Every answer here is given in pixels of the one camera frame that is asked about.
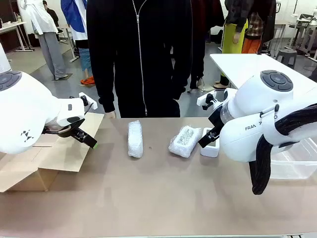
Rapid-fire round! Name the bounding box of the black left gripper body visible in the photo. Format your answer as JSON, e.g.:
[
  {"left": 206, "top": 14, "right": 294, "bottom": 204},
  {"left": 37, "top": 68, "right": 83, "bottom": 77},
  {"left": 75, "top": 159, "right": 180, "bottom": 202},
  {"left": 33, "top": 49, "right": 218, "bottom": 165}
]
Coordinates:
[{"left": 70, "top": 125, "right": 88, "bottom": 144}]

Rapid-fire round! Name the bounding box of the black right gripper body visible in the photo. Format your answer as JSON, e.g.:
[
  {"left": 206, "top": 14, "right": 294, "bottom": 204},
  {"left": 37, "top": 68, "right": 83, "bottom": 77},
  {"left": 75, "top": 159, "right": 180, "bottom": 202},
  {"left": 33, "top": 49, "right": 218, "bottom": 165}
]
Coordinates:
[{"left": 209, "top": 105, "right": 225, "bottom": 133}]

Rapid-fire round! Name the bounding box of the unwrapped white digital clock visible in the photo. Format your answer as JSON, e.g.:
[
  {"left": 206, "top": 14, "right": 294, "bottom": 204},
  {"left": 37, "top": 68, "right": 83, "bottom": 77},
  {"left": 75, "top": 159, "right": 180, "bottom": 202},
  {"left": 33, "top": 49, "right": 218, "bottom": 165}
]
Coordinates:
[{"left": 200, "top": 127, "right": 220, "bottom": 158}]

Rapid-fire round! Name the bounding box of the bubble-wrapped clock with QR label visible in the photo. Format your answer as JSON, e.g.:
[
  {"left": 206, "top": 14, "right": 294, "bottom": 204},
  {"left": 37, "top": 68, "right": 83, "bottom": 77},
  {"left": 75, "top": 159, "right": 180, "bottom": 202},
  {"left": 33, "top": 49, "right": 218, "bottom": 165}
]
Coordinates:
[{"left": 168, "top": 125, "right": 202, "bottom": 159}]

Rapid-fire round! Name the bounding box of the long bubble-wrapped clock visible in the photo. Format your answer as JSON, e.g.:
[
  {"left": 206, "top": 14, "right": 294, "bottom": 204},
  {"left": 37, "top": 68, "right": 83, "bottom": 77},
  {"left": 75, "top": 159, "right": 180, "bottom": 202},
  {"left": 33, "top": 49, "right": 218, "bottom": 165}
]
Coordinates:
[{"left": 127, "top": 120, "right": 145, "bottom": 159}]

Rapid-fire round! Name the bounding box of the open brown cardboard box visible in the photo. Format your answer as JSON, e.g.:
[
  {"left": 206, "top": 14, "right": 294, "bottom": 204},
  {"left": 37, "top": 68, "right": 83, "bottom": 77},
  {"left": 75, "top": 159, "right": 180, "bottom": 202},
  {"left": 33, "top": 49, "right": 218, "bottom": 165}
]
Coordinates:
[{"left": 0, "top": 113, "right": 105, "bottom": 193}]

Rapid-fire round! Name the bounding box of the orange cloth on floor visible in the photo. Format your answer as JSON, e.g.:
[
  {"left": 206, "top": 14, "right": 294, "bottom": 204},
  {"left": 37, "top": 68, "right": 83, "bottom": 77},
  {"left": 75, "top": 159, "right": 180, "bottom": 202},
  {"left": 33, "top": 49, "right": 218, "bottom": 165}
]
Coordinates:
[{"left": 79, "top": 76, "right": 96, "bottom": 86}]

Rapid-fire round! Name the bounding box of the person in yellow apron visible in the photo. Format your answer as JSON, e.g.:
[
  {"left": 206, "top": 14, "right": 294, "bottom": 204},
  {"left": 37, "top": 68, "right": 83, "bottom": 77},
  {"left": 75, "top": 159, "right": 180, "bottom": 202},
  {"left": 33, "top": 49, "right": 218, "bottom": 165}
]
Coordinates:
[{"left": 214, "top": 0, "right": 250, "bottom": 90}]

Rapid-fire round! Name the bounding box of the clear plastic storage bin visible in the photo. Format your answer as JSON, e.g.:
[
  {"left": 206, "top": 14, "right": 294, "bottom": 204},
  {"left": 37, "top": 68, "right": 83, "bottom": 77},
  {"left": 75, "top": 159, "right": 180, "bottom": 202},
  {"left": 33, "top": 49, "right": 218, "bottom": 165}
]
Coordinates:
[{"left": 269, "top": 137, "right": 317, "bottom": 180}]

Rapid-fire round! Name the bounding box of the person in black zip hoodie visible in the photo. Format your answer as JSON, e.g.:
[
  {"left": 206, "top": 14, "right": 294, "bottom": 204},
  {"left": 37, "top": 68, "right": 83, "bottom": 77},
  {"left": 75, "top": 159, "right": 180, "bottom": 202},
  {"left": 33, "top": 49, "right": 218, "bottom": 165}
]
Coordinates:
[{"left": 86, "top": 0, "right": 194, "bottom": 119}]

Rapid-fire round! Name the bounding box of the grey plastic stool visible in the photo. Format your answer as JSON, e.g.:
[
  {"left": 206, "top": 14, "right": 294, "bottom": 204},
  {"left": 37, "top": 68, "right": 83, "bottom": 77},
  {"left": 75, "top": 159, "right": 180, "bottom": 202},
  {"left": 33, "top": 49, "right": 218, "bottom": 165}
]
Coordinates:
[{"left": 275, "top": 49, "right": 298, "bottom": 66}]

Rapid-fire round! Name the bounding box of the person in orange trousers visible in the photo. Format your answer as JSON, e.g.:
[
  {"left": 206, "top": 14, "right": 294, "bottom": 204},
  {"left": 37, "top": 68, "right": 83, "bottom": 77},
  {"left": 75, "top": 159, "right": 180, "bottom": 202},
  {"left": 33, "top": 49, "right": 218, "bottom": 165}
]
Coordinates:
[{"left": 241, "top": 0, "right": 277, "bottom": 55}]

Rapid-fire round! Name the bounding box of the person in blue white jacket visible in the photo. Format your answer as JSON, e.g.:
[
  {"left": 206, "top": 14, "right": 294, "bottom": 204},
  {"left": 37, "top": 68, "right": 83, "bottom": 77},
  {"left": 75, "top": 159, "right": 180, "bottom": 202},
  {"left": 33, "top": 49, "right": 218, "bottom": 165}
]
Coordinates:
[{"left": 60, "top": 0, "right": 96, "bottom": 82}]

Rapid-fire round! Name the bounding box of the seated person in dark clothes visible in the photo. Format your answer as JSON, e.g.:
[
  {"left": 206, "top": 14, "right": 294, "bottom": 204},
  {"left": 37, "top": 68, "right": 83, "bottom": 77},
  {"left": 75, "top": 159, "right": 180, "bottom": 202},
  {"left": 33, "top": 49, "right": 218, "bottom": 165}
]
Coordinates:
[{"left": 42, "top": 0, "right": 60, "bottom": 28}]

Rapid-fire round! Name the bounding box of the white background desk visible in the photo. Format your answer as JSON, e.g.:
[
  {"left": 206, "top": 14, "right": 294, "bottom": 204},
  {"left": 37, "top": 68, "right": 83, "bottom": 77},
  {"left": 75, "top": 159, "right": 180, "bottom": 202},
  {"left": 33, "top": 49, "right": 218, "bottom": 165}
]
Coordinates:
[{"left": 0, "top": 21, "right": 36, "bottom": 53}]

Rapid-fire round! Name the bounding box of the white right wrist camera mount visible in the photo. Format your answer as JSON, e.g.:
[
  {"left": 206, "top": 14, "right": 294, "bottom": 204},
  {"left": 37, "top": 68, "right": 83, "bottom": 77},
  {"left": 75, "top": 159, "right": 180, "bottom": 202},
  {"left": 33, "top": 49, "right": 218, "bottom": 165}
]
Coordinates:
[{"left": 197, "top": 91, "right": 225, "bottom": 111}]

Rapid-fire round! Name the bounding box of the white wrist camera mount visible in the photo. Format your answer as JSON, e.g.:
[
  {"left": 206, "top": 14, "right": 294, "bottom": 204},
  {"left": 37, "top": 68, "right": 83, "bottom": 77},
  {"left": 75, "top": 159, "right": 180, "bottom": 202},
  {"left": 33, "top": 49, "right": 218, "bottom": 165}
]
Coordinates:
[
  {"left": 197, "top": 91, "right": 225, "bottom": 111},
  {"left": 78, "top": 92, "right": 98, "bottom": 110}
]

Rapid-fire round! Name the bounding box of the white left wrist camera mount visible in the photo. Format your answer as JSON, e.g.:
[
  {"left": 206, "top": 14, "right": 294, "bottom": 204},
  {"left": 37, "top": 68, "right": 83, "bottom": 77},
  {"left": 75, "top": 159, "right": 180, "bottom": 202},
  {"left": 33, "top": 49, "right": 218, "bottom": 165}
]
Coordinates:
[{"left": 78, "top": 92, "right": 98, "bottom": 110}]

